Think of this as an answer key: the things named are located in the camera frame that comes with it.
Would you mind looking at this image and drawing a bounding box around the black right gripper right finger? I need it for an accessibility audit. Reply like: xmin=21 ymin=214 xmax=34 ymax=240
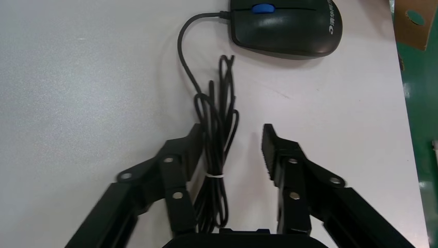
xmin=261 ymin=123 xmax=415 ymax=248

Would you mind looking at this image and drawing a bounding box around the black wired computer mouse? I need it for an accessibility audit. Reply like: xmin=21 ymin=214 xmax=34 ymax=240
xmin=177 ymin=0 xmax=343 ymax=237

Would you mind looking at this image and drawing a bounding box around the open brown cardboard box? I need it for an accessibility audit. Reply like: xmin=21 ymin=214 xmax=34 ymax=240
xmin=389 ymin=0 xmax=438 ymax=52

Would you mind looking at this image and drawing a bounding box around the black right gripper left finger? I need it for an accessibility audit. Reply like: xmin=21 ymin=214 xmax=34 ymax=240
xmin=65 ymin=123 xmax=205 ymax=248

